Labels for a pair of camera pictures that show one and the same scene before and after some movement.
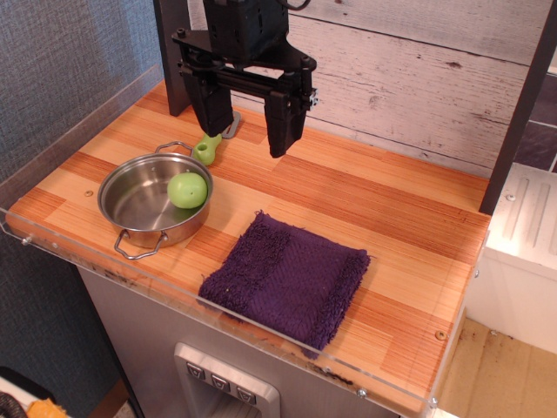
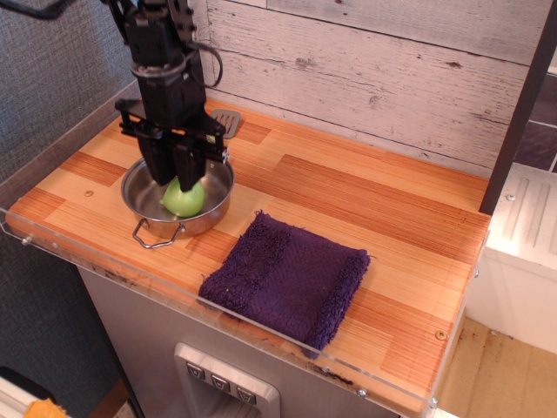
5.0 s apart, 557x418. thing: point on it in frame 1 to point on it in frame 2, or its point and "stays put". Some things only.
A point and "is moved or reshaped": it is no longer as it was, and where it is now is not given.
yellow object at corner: x=45 y=408 stays put
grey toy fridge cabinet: x=182 y=360 stays put
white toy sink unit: x=513 y=287 stays put
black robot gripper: x=246 y=42 to x=171 y=104
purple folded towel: x=284 y=279 stays put
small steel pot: x=133 y=194 is moved or reshaped
